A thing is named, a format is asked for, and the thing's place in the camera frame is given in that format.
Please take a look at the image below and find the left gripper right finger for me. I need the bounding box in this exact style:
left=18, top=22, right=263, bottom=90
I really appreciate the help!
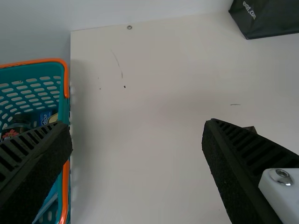
left=201, top=118, right=299, bottom=224

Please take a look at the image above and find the dark grey bag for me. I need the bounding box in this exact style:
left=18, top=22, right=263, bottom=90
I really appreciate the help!
left=228, top=0, right=299, bottom=40

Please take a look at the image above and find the blue rectangular tin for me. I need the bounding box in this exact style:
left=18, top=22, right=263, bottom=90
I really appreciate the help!
left=38, top=110, right=59, bottom=127

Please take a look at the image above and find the teal shopping basket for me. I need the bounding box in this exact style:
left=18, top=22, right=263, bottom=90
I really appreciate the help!
left=0, top=58, right=71, bottom=224

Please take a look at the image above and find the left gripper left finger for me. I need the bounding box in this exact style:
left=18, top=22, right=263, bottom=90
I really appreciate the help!
left=0, top=120, right=73, bottom=224

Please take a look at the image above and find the dark coffee bottle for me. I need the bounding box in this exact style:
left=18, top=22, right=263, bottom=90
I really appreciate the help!
left=1, top=113, right=33, bottom=143

